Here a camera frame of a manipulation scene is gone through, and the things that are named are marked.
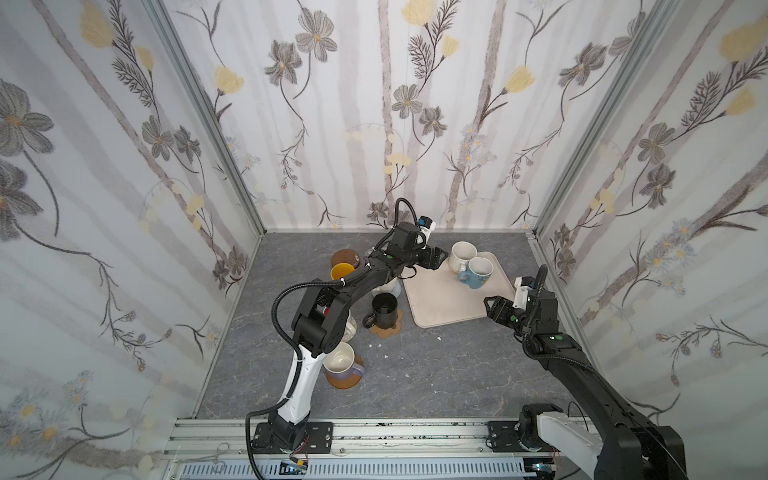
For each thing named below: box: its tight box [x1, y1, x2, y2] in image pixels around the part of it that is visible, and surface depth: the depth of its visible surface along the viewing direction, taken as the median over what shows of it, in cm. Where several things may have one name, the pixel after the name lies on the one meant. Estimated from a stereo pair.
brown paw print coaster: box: [369, 310, 404, 339], surface depth 95 cm
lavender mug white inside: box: [323, 342, 365, 380], surface depth 83 cm
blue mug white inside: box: [458, 256, 494, 290], surface depth 100 cm
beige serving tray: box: [403, 251, 515, 328], surface depth 104 cm
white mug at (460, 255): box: [449, 241, 478, 273], surface depth 106 cm
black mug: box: [362, 292, 398, 329], surface depth 93 cm
